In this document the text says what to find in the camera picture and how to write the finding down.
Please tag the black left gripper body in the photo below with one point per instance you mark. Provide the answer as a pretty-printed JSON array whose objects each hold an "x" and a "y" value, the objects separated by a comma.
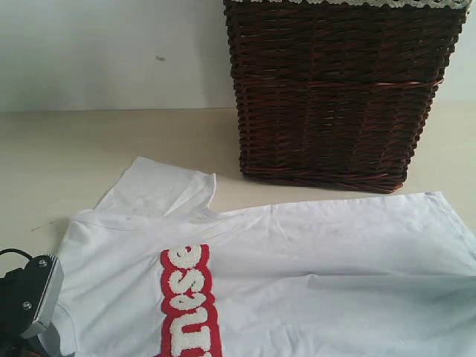
[{"x": 11, "y": 343}]

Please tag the white t-shirt red lettering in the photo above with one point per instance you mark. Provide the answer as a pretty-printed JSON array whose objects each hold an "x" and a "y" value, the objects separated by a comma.
[{"x": 153, "y": 271}]

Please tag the dark brown wicker basket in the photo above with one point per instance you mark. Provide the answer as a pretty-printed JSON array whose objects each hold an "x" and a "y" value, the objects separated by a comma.
[{"x": 332, "y": 95}]

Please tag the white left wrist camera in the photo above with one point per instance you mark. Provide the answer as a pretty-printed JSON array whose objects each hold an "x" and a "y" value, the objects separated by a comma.
[{"x": 37, "y": 292}]

